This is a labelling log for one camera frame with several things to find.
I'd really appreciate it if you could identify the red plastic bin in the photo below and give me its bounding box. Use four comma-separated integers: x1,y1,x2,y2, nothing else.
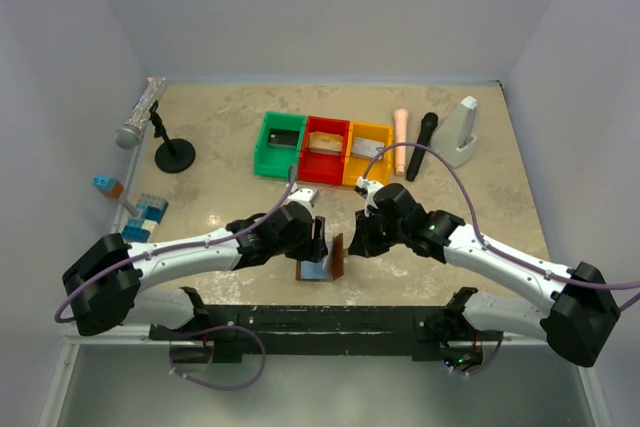
298,115,350,185

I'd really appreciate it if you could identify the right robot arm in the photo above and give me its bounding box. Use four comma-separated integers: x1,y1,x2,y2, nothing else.
348,178,621,367

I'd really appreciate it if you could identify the silver card in yellow bin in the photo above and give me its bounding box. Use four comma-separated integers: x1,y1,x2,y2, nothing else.
351,144,385,160

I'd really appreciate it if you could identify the blue orange toy brick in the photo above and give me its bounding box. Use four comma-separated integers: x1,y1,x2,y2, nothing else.
93,175,124,200

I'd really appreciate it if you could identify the blue toy brick stack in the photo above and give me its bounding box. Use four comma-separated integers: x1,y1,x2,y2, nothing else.
121,193,169,243

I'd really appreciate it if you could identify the yellow plastic bin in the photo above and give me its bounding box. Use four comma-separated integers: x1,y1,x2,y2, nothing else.
342,119,394,188

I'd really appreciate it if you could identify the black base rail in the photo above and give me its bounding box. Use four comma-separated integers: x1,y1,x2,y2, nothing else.
150,305,500,363

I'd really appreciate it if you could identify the black card in green bin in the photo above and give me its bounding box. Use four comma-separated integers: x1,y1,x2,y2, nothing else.
267,129,299,149

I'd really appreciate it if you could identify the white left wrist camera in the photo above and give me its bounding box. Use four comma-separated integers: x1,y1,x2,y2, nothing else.
289,187,319,209

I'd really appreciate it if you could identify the pink cylindrical handle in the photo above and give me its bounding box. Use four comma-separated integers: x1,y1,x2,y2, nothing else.
393,108,409,176

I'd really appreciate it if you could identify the silver VIP card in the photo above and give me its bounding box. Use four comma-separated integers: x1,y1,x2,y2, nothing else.
351,137,386,159

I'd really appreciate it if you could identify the brown leather card holder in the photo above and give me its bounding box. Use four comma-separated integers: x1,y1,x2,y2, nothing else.
296,233,349,282

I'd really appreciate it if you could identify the silver glitter microphone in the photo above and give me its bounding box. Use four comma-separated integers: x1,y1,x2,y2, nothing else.
115,77,167,150

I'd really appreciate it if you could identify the grey wedge stand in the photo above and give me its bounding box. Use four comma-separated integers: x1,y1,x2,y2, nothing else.
431,96,480,168

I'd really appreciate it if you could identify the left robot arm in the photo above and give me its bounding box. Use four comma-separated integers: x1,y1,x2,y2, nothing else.
54,201,328,336

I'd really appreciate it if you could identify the black microphone stand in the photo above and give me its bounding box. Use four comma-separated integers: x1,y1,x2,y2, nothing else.
149,101,196,174

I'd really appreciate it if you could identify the gold VIP card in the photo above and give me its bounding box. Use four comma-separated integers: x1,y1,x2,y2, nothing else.
309,131,344,150

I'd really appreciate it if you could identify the green plastic bin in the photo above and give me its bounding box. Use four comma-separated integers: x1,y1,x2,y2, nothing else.
254,111,307,179

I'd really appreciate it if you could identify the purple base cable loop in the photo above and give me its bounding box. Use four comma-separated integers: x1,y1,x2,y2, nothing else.
168,319,274,391

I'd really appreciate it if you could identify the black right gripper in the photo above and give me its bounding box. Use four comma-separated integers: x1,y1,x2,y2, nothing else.
349,205,409,257

